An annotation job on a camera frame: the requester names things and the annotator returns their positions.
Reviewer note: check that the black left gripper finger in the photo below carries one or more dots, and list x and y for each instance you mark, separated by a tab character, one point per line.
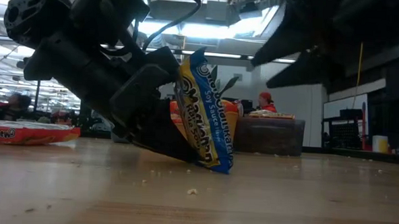
165	56
145	116

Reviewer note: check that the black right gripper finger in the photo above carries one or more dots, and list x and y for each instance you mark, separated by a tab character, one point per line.
297	35
316	70

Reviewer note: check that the blue Maruchan noodle packet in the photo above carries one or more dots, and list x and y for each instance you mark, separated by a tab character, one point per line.
205	125

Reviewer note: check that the whiteboard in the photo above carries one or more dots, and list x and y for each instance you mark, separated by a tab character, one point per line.
334	107

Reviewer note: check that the person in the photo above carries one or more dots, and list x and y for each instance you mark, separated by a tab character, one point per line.
16	104
266	101

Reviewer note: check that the black crate rack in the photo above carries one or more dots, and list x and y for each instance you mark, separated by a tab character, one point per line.
345	132

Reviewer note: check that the snake plant in white pot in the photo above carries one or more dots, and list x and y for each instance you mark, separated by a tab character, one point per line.
232	84

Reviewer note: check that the grey-brown plastic bin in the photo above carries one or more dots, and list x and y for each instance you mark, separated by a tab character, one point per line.
269	135

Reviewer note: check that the yellow-orange plastic bin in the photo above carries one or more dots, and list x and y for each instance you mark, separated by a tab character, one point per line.
232	127

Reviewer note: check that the white roll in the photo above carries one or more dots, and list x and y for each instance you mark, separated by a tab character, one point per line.
380	143

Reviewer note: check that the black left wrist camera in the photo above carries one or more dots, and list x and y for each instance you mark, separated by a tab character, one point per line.
109	13

